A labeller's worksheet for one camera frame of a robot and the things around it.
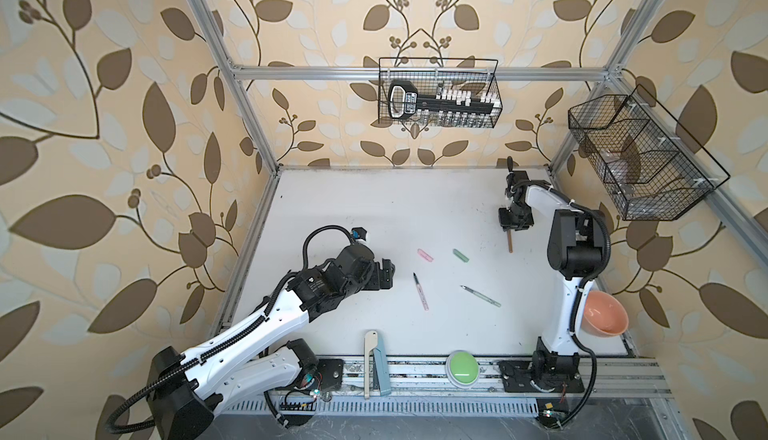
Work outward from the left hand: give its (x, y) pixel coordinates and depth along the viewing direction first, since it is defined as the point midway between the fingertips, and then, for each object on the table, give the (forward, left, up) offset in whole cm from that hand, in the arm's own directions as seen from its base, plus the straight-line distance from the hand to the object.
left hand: (384, 267), depth 76 cm
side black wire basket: (+19, -66, +19) cm, 71 cm away
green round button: (-20, -20, -14) cm, 32 cm away
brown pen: (+19, -41, -16) cm, 48 cm away
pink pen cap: (+13, -12, -16) cm, 24 cm away
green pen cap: (+13, -23, -16) cm, 31 cm away
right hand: (+23, -43, -15) cm, 51 cm away
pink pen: (0, -10, -16) cm, 19 cm away
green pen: (0, -29, -16) cm, 33 cm away
